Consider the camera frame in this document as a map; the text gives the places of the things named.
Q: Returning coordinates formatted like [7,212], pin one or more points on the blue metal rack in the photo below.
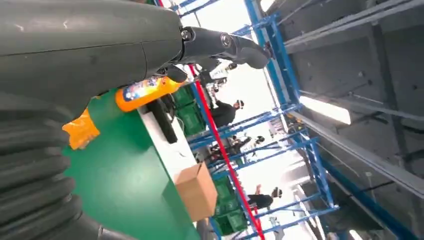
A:
[281,76]

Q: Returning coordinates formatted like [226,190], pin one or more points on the ribbed grey left robot arm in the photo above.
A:
[33,172]

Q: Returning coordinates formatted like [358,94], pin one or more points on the white black machine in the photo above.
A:
[217,74]

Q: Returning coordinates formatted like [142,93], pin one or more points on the orange drink bottle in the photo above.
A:
[145,92]

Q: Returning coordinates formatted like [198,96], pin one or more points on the yellow sheet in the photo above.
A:
[81,130]

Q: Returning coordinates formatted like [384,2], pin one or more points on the open black tool case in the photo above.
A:
[164,122]

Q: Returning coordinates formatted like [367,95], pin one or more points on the green crate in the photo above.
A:
[192,119]
[232,223]
[224,189]
[184,96]

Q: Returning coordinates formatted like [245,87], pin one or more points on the standing person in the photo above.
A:
[261,199]
[225,114]

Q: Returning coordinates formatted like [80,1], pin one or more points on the green table mat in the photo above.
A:
[126,185]

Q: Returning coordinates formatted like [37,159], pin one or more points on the grey ceiling rail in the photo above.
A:
[364,155]

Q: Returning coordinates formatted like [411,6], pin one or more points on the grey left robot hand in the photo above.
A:
[82,46]

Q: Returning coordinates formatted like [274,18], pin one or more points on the cardboard box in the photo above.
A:
[195,192]

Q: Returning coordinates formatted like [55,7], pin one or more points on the ceiling light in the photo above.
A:
[326,110]

